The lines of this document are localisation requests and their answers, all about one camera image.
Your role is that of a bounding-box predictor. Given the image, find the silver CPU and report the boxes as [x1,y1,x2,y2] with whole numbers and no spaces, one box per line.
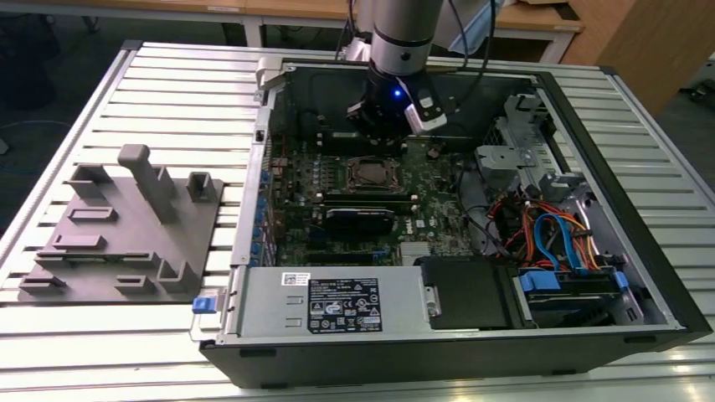
[358,162,389,184]

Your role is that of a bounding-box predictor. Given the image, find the metal socket cover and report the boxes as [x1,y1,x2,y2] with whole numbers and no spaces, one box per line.
[346,157,401,193]

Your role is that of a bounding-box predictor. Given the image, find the CPU socket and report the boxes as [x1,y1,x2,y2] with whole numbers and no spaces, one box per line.
[342,155,404,194]

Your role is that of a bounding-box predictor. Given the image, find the black expansion slot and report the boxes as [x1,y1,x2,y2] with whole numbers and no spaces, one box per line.
[305,250,392,265]

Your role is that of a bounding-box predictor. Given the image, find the grey case latch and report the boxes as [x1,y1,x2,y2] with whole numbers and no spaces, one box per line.
[254,57,285,91]

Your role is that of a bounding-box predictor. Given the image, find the grey metal drive cage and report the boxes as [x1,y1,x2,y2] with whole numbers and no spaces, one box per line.
[473,94,593,210]

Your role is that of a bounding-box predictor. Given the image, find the green motherboard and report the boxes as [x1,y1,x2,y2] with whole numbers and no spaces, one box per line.
[265,134,486,267]

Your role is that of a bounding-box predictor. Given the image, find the black graphics card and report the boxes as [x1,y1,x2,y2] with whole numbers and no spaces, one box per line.
[321,204,396,242]

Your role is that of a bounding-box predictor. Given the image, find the black plastic shroud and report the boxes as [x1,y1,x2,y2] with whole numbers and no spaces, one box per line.
[416,255,529,332]

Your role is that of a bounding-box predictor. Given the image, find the hard disk blue carrier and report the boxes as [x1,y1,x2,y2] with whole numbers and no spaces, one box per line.
[516,267,629,330]

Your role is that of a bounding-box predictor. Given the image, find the silver power supply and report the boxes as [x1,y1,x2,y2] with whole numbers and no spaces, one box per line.
[222,265,434,336]

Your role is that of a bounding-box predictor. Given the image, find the wooden cabinet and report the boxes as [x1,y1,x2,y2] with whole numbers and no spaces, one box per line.
[560,0,715,116]

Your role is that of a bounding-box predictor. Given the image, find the grey parts rack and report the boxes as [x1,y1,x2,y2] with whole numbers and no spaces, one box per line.
[16,143,225,303]

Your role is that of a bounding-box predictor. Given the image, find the grey wheeled stand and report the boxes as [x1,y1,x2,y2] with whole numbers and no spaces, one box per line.
[685,58,715,101]

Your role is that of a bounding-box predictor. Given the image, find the black PC case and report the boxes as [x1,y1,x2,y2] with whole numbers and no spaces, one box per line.
[197,56,711,389]

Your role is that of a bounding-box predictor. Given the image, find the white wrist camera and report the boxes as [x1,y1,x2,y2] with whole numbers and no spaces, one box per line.
[401,85,450,135]

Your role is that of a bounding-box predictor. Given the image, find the wooden desk white frame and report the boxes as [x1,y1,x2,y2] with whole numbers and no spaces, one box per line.
[0,0,264,47]
[220,0,585,64]

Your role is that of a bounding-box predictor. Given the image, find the blue wire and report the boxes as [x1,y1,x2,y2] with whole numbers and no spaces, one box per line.
[532,213,588,276]

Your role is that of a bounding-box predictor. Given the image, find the orange wire bundle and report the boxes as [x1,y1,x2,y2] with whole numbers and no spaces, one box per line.
[501,200,609,273]

